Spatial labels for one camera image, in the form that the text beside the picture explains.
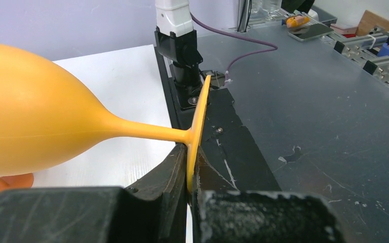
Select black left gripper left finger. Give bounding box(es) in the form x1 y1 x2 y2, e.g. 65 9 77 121
0 144 187 242

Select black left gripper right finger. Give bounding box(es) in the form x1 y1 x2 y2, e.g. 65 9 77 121
191 149 345 242

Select orange wine glass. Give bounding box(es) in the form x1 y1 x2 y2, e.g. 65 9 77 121
0 173 34 192

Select yellow wine glass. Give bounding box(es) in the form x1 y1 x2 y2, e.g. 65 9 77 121
0 44 211 188

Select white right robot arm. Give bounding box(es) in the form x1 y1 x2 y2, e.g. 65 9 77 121
155 0 203 110

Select smartphone on bench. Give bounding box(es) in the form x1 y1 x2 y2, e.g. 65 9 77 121
288 23 334 42

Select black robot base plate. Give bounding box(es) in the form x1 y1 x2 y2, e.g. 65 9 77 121
154 47 283 192

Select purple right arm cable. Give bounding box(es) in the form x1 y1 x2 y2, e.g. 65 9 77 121
189 12 279 85

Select aluminium frame profiles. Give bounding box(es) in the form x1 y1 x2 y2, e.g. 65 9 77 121
334 29 389 86

